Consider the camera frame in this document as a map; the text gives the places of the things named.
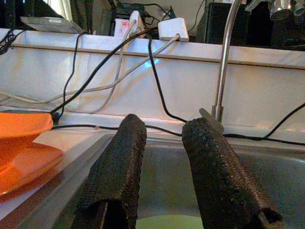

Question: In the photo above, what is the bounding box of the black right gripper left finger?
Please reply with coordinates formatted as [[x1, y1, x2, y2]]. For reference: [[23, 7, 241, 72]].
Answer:
[[71, 114, 148, 229]]

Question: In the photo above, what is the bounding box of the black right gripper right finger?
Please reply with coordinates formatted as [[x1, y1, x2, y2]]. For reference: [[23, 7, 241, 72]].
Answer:
[[182, 117, 283, 229]]

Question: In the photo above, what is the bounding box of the orange plastic plate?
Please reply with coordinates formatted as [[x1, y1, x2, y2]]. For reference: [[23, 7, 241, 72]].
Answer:
[[0, 139, 64, 198]]

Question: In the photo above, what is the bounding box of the orange plastic bowl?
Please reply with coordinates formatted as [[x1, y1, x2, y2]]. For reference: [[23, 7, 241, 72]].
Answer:
[[0, 111, 54, 140]]

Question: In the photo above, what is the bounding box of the stainless steel sink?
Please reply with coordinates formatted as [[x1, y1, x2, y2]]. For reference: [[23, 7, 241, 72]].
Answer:
[[14, 133, 305, 229]]

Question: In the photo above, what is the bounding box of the green plate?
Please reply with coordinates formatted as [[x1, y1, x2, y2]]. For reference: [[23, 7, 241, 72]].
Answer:
[[135, 214, 203, 229]]

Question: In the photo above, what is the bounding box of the small black power brick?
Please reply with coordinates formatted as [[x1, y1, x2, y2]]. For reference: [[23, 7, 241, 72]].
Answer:
[[50, 111, 61, 125]]

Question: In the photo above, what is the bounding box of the chrome gooseneck faucet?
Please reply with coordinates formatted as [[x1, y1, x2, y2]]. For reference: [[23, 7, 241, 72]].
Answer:
[[199, 0, 305, 134]]

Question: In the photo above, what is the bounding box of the white box with red label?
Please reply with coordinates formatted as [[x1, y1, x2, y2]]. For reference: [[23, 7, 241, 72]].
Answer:
[[113, 18, 134, 37]]

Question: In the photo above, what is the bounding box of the large black box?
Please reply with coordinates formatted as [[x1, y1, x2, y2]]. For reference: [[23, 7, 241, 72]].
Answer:
[[204, 1, 305, 51]]

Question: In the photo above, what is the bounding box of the white square charger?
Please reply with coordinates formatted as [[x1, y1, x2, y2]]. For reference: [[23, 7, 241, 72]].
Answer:
[[157, 17, 189, 41]]

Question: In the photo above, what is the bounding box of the flat silver device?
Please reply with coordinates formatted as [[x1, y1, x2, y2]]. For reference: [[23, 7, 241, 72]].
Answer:
[[20, 16, 85, 34]]

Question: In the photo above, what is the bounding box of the thin black cable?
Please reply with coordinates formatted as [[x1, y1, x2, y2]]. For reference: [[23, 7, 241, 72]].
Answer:
[[61, 32, 86, 119]]

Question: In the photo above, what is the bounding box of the grey cable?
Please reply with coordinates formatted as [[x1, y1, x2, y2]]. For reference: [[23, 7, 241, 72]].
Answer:
[[0, 34, 181, 104], [61, 20, 138, 114]]

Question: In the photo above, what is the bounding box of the knotted black cable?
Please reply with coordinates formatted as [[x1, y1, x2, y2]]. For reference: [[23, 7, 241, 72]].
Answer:
[[0, 29, 26, 56]]

